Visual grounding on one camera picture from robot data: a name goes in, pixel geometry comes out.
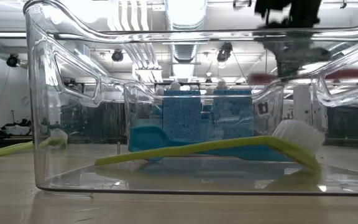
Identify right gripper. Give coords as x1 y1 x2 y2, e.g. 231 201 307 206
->
255 0 332 78

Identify green dish brush white bristles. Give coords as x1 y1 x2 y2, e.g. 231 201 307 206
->
94 119 326 172
0 128 69 157

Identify blue sponge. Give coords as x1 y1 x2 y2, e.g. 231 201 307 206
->
162 89 202 142
212 89 255 141

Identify blue plastic scoop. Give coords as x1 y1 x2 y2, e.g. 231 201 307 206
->
127 125 295 162

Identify clear plastic bin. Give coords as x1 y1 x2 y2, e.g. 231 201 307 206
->
122 81 285 156
23 0 358 197

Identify black ceiling lamp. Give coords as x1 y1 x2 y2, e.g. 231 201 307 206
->
216 41 234 63
6 54 20 68
111 49 124 62

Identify silver ventilation duct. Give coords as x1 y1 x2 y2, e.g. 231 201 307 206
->
165 0 208 63

